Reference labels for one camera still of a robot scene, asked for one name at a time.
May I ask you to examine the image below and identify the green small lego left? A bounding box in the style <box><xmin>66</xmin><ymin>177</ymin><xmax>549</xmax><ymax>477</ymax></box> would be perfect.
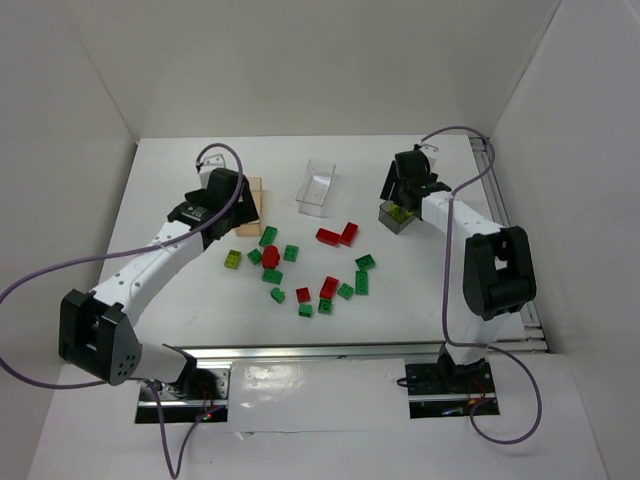
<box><xmin>247</xmin><ymin>249</ymin><xmax>262</xmax><ymax>265</ymax></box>

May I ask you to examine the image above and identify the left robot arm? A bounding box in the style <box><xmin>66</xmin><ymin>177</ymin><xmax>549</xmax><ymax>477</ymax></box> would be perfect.
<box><xmin>58</xmin><ymin>168</ymin><xmax>259</xmax><ymax>397</ymax></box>

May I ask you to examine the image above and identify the green lego with holes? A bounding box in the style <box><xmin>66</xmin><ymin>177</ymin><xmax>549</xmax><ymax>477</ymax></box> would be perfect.
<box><xmin>318</xmin><ymin>298</ymin><xmax>333</xmax><ymax>315</ymax></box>
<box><xmin>355</xmin><ymin>254</ymin><xmax>376</xmax><ymax>271</ymax></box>

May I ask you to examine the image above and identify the clear plastic container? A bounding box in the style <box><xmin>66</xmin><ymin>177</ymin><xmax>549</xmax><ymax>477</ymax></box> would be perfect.
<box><xmin>296</xmin><ymin>159</ymin><xmax>336</xmax><ymax>218</ymax></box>

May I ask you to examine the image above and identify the green small lego right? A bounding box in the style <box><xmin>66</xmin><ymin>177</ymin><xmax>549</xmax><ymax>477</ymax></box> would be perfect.
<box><xmin>337</xmin><ymin>283</ymin><xmax>354</xmax><ymax>300</ymax></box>

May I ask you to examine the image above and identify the green small lego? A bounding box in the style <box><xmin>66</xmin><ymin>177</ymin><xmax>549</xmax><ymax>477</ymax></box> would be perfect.
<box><xmin>337</xmin><ymin>283</ymin><xmax>354</xmax><ymax>300</ymax></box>
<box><xmin>298</xmin><ymin>303</ymin><xmax>314</xmax><ymax>318</ymax></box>
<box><xmin>247</xmin><ymin>249</ymin><xmax>262</xmax><ymax>265</ymax></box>

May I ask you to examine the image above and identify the red small lego brick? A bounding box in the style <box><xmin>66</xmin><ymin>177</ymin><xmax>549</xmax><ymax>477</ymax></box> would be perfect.
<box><xmin>295</xmin><ymin>287</ymin><xmax>311</xmax><ymax>304</ymax></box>

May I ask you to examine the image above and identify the wooden box container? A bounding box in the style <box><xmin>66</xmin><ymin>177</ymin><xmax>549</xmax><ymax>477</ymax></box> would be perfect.
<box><xmin>234</xmin><ymin>176</ymin><xmax>263</xmax><ymax>238</ymax></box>

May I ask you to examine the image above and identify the red round lego piece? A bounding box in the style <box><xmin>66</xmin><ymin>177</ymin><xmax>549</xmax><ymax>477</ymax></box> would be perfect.
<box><xmin>261</xmin><ymin>245</ymin><xmax>280</xmax><ymax>269</ymax></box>

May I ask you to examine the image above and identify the green long lego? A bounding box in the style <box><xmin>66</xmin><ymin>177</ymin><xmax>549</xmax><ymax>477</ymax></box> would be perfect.
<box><xmin>355</xmin><ymin>270</ymin><xmax>369</xmax><ymax>295</ymax></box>
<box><xmin>259</xmin><ymin>226</ymin><xmax>278</xmax><ymax>248</ymax></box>

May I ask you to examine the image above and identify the green lego with holes right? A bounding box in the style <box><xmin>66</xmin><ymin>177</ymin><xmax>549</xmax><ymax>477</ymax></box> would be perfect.
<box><xmin>355</xmin><ymin>254</ymin><xmax>376</xmax><ymax>271</ymax></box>

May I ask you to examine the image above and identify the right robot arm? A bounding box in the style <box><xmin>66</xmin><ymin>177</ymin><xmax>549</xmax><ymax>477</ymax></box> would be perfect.
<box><xmin>379</xmin><ymin>146</ymin><xmax>537</xmax><ymax>393</ymax></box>

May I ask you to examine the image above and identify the aluminium rail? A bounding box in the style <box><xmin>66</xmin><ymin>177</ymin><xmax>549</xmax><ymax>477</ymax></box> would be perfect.
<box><xmin>469</xmin><ymin>136</ymin><xmax>549</xmax><ymax>353</ymax></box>
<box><xmin>175</xmin><ymin>342</ymin><xmax>442</xmax><ymax>362</ymax></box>

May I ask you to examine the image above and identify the green lego below red piece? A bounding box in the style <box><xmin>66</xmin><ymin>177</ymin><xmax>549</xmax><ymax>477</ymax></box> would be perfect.
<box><xmin>262</xmin><ymin>269</ymin><xmax>283</xmax><ymax>285</ymax></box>

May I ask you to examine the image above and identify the red tilted lego brick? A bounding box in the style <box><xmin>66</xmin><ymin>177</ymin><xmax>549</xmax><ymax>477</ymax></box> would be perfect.
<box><xmin>319</xmin><ymin>276</ymin><xmax>339</xmax><ymax>300</ymax></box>

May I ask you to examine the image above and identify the red curved lego brick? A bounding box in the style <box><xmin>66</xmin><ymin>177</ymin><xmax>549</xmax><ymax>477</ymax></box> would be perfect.
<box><xmin>315</xmin><ymin>228</ymin><xmax>341</xmax><ymax>246</ymax></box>

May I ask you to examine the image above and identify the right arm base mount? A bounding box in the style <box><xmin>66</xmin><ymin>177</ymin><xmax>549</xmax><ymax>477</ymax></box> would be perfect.
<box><xmin>396</xmin><ymin>358</ymin><xmax>500</xmax><ymax>419</ymax></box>

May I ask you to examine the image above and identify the green notched lego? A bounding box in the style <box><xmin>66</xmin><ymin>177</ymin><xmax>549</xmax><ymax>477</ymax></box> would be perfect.
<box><xmin>270</xmin><ymin>287</ymin><xmax>286</xmax><ymax>304</ymax></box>

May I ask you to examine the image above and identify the aluminium front rail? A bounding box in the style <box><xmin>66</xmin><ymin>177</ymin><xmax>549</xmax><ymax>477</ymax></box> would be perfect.
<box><xmin>175</xmin><ymin>342</ymin><xmax>442</xmax><ymax>362</ymax></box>

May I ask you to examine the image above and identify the dark smoked plastic container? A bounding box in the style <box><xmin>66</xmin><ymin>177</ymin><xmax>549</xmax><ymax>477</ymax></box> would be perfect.
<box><xmin>378</xmin><ymin>200</ymin><xmax>416</xmax><ymax>235</ymax></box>

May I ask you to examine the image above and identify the red long lego brick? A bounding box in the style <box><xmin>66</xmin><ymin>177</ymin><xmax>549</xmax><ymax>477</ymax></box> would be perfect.
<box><xmin>339</xmin><ymin>222</ymin><xmax>359</xmax><ymax>247</ymax></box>

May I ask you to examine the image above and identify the aluminium right rail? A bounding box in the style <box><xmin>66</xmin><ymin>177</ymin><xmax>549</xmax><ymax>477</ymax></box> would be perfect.
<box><xmin>469</xmin><ymin>136</ymin><xmax>549</xmax><ymax>353</ymax></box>

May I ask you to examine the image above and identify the yellow-green long lego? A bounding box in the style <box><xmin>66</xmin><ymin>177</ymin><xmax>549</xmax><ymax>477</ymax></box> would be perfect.
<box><xmin>388</xmin><ymin>203</ymin><xmax>412</xmax><ymax>224</ymax></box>

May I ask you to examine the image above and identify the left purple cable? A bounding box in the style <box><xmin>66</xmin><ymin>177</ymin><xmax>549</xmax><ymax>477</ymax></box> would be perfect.
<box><xmin>0</xmin><ymin>143</ymin><xmax>246</xmax><ymax>479</ymax></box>

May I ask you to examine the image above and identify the green lego with holes bottom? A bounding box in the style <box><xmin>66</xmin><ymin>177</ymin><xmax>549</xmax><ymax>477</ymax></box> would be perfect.
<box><xmin>318</xmin><ymin>298</ymin><xmax>333</xmax><ymax>315</ymax></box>

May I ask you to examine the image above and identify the green small lego bottom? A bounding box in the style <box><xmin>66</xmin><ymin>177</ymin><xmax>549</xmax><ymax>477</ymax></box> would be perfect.
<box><xmin>298</xmin><ymin>303</ymin><xmax>314</xmax><ymax>318</ymax></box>

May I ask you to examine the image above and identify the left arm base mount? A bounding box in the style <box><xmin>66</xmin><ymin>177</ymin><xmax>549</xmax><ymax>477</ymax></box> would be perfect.
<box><xmin>134</xmin><ymin>361</ymin><xmax>231</xmax><ymax>425</ymax></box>

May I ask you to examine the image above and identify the green square lego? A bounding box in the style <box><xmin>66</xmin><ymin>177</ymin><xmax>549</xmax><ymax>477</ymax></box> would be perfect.
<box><xmin>283</xmin><ymin>244</ymin><xmax>299</xmax><ymax>262</ymax></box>

